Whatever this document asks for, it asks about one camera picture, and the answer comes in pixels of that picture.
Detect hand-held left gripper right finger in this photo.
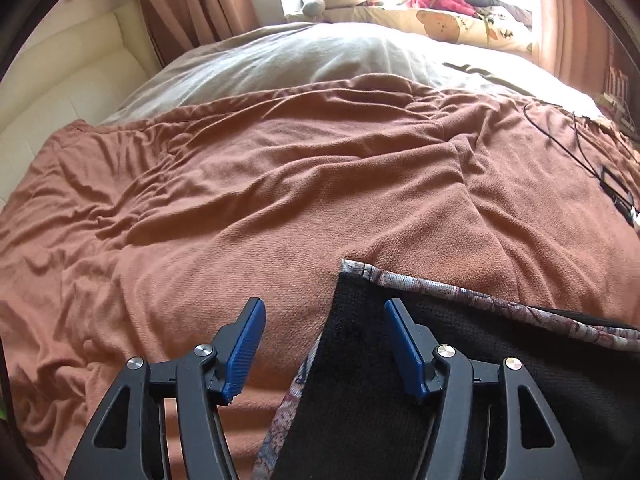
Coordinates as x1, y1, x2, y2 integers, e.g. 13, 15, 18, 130
384, 297, 583, 480

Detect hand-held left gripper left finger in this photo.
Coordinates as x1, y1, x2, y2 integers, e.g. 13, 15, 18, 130
64, 297, 267, 480

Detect black pants with patterned lining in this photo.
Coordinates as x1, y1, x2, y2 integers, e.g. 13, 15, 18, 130
252, 258, 640, 480

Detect brown fleece blanket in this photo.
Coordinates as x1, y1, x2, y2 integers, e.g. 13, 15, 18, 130
0, 74, 640, 480

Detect small black charger device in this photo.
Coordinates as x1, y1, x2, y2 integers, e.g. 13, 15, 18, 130
597, 165, 637, 223

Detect yellow bear-print pillow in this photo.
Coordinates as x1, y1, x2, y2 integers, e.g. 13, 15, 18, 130
285, 2, 533, 56

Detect white padded headboard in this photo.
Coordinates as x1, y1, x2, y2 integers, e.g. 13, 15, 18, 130
0, 0, 163, 201

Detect white nightstand with clutter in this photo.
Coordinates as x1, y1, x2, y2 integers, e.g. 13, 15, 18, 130
600, 50, 640, 136

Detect brown curtain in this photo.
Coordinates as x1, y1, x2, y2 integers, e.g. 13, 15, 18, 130
124, 0, 273, 68
532, 0, 616, 96

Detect red cloth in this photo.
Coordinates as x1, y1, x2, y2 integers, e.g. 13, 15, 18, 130
410, 0, 476, 16

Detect black cable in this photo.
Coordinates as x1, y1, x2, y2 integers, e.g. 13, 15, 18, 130
522, 102, 640, 181

